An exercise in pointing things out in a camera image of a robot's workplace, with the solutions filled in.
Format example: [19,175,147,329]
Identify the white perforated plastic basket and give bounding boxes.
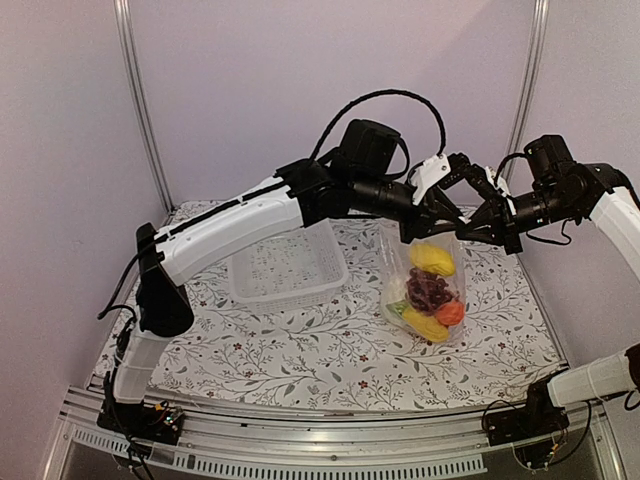
[227,220,349,314]

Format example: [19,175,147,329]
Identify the clear zip top bag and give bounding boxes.
[380,229,466,344]

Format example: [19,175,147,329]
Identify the dark red toy grapes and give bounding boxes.
[405,268,459,315]

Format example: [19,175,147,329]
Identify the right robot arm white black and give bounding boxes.
[450,134,639,444]

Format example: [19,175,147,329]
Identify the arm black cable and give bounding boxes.
[497,151,529,181]
[309,88,447,161]

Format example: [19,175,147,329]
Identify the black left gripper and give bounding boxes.
[353,171,467,244]

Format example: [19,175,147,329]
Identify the aluminium frame post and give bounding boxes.
[506,0,550,154]
[113,0,175,214]

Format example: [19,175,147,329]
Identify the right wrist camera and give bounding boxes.
[463,164,516,214]

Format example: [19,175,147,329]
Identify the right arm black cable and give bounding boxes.
[497,151,529,181]

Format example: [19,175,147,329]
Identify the yellow toy corn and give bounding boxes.
[402,307,449,343]

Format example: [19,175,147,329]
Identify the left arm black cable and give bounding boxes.
[309,88,447,161]

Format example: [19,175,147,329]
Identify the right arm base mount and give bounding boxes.
[481,399,593,474]

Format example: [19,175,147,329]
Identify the white toy cauliflower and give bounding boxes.
[380,276,409,322]

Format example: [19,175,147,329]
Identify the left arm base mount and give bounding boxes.
[97,372,185,446]

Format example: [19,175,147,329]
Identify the right aluminium frame post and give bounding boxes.
[506,0,550,154]

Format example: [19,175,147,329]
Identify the left aluminium frame post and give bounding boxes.
[113,0,175,214]

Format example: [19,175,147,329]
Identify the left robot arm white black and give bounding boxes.
[108,119,464,434]

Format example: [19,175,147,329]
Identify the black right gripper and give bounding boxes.
[456,183,579,254]

